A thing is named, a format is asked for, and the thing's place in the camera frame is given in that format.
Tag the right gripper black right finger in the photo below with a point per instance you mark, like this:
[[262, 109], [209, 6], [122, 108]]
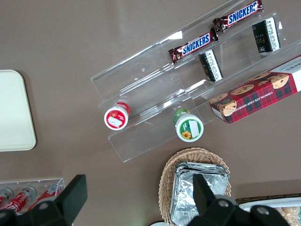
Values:
[[211, 209]]

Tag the oval light wicker basket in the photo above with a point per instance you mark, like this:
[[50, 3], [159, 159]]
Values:
[[168, 179]]

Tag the red tartan cookie box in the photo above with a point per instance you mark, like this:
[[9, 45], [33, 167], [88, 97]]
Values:
[[256, 99]]

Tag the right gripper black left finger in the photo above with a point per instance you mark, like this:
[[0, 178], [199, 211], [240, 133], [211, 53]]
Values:
[[68, 202]]

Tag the red cola bottle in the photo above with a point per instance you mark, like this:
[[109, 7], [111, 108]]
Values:
[[48, 194], [4, 195], [17, 201]]

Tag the white rectangular snack tray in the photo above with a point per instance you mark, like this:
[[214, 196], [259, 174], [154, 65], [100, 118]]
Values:
[[265, 202]]

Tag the Snickers chocolate bar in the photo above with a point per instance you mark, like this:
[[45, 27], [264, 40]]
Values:
[[240, 15], [195, 44]]

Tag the stacked aluminium foil trays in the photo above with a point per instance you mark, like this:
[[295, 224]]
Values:
[[183, 195]]

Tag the cream plastic tray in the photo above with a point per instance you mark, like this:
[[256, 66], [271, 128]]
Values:
[[14, 110]]

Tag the bag of rice crackers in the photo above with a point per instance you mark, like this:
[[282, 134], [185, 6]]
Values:
[[290, 214]]

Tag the red lid yogurt cup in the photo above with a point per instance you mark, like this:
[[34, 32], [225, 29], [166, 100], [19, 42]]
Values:
[[116, 117]]

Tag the clear acrylic bottle rack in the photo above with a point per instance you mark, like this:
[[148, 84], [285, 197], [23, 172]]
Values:
[[35, 181]]

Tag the clear acrylic stepped shelf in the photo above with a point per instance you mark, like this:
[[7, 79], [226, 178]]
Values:
[[150, 77]]

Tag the green lid yogurt cup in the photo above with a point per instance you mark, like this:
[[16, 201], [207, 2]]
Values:
[[189, 128]]

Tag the small black chocolate box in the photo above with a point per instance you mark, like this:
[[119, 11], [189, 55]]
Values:
[[211, 66], [265, 35]]

